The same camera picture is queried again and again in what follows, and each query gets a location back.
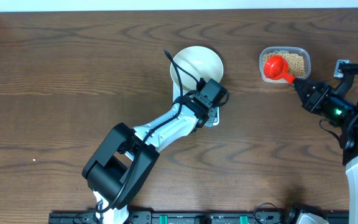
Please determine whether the red plastic scoop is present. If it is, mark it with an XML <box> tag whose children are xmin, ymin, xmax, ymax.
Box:
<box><xmin>264</xmin><ymin>55</ymin><xmax>296</xmax><ymax>84</ymax></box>

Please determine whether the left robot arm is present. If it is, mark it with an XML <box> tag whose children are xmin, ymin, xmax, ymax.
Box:
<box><xmin>81</xmin><ymin>91</ymin><xmax>221</xmax><ymax>223</ymax></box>

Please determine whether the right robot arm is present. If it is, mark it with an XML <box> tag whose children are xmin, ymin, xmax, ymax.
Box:
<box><xmin>293</xmin><ymin>78</ymin><xmax>358</xmax><ymax>223</ymax></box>

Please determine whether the white digital kitchen scale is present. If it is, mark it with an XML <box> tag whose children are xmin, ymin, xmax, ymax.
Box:
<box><xmin>172</xmin><ymin>82</ymin><xmax>220</xmax><ymax>128</ymax></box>

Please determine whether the cream bowl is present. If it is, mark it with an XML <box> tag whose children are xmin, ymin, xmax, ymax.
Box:
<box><xmin>170</xmin><ymin>46</ymin><xmax>224</xmax><ymax>95</ymax></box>

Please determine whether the soybeans pile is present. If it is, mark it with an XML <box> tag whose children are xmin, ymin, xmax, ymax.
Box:
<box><xmin>263</xmin><ymin>52</ymin><xmax>306</xmax><ymax>77</ymax></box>

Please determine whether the clear plastic container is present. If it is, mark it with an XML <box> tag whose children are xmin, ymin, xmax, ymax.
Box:
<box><xmin>259</xmin><ymin>46</ymin><xmax>312</xmax><ymax>84</ymax></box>

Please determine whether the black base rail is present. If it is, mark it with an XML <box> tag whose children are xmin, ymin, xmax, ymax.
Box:
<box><xmin>48</xmin><ymin>210</ymin><xmax>349</xmax><ymax>224</ymax></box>

